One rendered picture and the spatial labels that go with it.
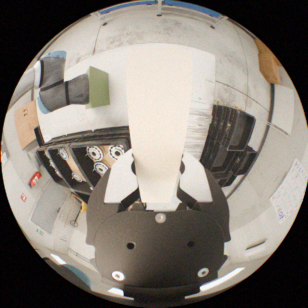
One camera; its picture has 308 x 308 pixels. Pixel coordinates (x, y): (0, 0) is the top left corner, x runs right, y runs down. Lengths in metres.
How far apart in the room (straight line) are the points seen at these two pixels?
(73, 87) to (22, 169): 3.09
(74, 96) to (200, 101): 0.59
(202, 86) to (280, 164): 2.52
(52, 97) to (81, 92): 0.12
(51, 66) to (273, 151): 3.12
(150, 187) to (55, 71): 0.46
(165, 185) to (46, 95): 0.47
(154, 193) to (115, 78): 0.54
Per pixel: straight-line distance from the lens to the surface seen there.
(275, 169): 2.80
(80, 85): 0.43
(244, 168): 1.67
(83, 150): 0.55
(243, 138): 1.20
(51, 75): 0.43
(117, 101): 0.54
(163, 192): 0.17
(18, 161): 3.34
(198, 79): 0.56
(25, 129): 3.21
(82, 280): 0.24
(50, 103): 0.45
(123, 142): 0.31
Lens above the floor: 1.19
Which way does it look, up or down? 57 degrees down
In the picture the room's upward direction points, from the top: 180 degrees counter-clockwise
